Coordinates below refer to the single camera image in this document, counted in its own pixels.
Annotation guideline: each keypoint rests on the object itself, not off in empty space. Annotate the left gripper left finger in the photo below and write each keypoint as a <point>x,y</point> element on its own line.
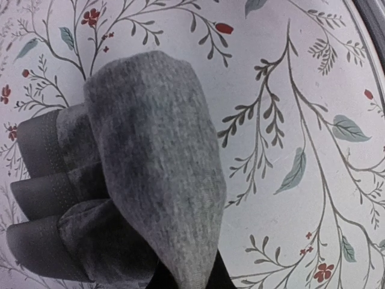
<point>162,279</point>

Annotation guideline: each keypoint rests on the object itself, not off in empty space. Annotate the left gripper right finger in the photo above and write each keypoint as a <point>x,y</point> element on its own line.
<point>219,277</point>

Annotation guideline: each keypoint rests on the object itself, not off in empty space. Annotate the floral table cloth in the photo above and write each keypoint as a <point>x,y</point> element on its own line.
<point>291,93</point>

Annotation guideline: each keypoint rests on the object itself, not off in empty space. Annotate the grey boxer briefs lettered band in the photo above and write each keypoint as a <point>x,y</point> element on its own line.
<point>127,179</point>

